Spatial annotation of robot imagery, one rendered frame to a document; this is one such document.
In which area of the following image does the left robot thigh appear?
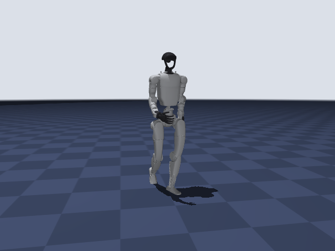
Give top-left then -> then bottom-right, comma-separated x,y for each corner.
170,118 -> 186,161

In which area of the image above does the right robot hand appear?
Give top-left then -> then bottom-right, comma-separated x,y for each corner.
155,111 -> 174,124

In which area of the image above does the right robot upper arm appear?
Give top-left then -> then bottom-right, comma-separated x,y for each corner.
149,75 -> 160,103

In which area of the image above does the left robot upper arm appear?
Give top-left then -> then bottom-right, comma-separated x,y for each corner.
178,75 -> 187,103

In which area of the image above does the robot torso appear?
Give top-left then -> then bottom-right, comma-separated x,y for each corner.
157,71 -> 181,127

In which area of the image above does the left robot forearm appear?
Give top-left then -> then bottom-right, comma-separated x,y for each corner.
177,102 -> 185,119

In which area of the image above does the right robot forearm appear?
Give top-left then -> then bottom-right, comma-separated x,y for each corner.
148,97 -> 158,118

